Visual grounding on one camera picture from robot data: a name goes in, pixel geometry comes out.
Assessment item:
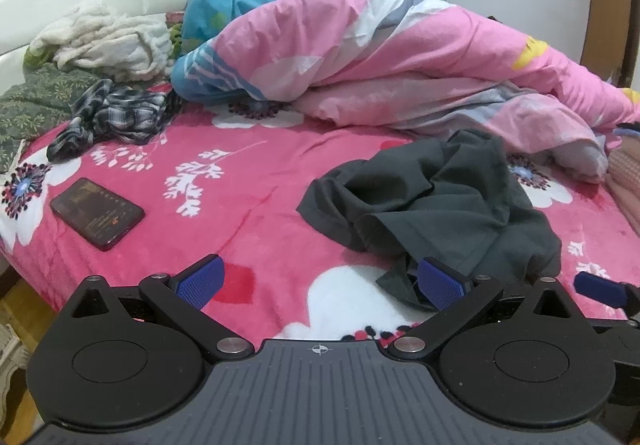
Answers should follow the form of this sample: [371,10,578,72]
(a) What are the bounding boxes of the green floral cloth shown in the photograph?
[0,62,101,173]

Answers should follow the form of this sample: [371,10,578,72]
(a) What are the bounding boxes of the black smartphone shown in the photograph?
[50,177,146,252]

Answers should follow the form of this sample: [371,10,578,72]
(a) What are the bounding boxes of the brown wooden door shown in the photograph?
[580,0,640,88]

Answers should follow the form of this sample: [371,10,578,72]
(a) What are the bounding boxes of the green printed cloth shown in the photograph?
[167,22,187,60]

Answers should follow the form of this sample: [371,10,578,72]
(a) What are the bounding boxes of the dark grey shorts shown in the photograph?
[296,129,563,311]

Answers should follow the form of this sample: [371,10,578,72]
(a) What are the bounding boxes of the pink and blue duvet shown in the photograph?
[172,0,640,183]

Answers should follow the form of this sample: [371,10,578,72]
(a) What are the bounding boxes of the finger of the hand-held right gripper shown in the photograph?
[574,271,640,319]

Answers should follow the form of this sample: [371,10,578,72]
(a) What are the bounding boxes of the white carved bed frame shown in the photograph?
[0,322,28,406]

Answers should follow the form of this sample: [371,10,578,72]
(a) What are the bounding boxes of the white towel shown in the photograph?
[29,0,173,83]

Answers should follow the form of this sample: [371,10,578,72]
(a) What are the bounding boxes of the plaid cloth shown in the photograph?
[46,79,181,163]

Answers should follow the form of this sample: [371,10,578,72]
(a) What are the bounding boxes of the pink floral blanket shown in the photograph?
[0,80,640,341]

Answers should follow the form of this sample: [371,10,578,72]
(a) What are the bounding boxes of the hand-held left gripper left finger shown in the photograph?
[59,254,254,360]

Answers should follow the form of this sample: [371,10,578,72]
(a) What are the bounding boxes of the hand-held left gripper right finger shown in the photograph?
[387,257,583,361]

